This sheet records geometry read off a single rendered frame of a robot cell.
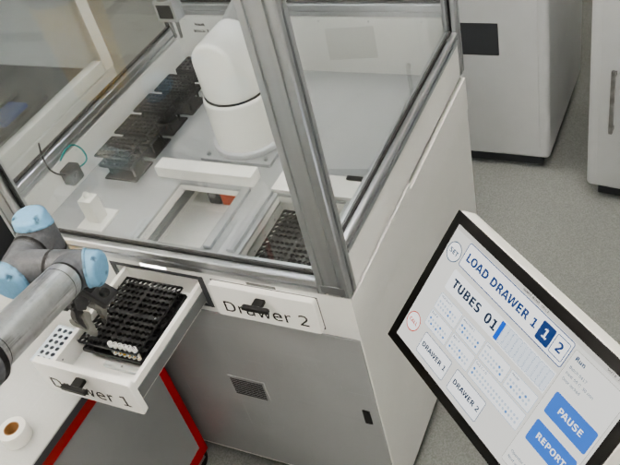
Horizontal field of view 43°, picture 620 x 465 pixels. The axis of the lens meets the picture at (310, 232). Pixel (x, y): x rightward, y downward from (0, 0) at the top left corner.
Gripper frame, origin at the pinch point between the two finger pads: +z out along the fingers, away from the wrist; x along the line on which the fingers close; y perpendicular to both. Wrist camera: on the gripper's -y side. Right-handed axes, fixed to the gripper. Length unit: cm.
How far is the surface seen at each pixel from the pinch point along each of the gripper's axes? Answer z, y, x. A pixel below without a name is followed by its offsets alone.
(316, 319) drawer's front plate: 10, -44, -21
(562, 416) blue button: -13, -104, 6
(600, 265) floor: 97, -94, -135
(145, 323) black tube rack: 7.2, -4.3, -8.2
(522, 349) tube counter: -15, -96, -5
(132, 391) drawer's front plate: 6.3, -13.1, 10.6
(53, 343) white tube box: 18.0, 26.6, -3.0
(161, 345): 8.5, -11.3, -4.0
